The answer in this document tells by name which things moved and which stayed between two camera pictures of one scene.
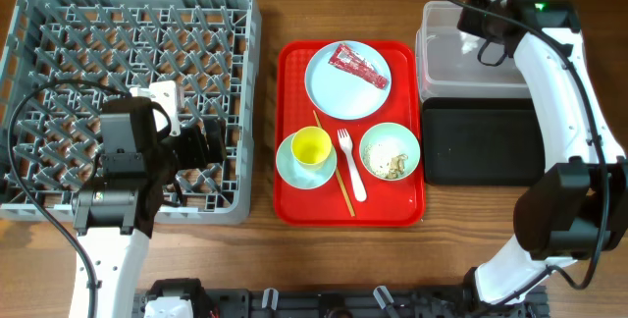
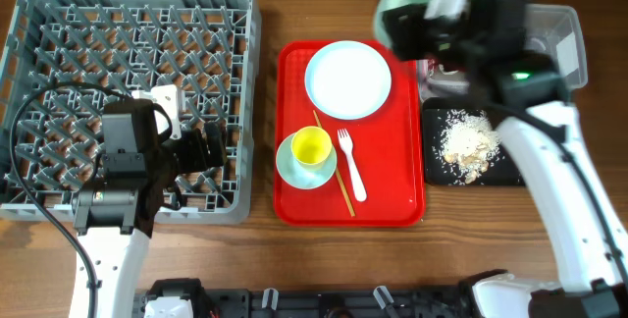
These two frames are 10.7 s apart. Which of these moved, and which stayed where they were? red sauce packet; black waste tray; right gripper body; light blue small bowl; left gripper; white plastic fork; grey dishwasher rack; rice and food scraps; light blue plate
Moved: red sauce packet; rice and food scraps; right gripper body
Stayed: grey dishwasher rack; white plastic fork; left gripper; black waste tray; light blue plate; light blue small bowl
